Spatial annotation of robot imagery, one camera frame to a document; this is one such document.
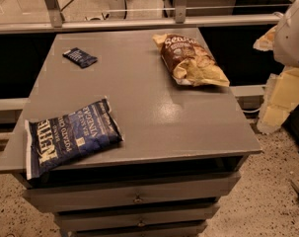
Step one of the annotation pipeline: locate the top grey drawer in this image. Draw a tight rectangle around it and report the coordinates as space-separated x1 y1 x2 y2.
23 172 241 212

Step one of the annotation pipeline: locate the grey drawer cabinet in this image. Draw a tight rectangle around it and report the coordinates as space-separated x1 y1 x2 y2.
0 27 263 237

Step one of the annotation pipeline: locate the blue Kettle chip bag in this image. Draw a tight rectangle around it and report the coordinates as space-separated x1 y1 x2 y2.
25 98 123 180

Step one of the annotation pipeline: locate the small dark blue snack packet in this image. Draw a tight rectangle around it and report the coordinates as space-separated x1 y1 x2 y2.
62 47 98 69

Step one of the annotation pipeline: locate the grey drawer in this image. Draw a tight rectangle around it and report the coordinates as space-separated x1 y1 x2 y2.
55 203 219 231
74 220 207 237
23 172 241 212

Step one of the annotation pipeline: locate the brown chip bag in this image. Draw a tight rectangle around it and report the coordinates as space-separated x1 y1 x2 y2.
153 34 230 87

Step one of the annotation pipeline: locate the grey metal railing frame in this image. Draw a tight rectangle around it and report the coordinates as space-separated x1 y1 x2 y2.
0 0 295 34

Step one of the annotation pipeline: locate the middle grey drawer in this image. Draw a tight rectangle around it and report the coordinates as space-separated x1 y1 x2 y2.
55 203 219 231

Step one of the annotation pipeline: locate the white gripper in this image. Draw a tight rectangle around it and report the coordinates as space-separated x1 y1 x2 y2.
253 0 299 134

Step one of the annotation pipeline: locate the white cable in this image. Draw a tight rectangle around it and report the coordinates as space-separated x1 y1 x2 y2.
241 106 263 115

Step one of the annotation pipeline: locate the bottom grey drawer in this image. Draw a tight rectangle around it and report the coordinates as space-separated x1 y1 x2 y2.
74 220 207 237

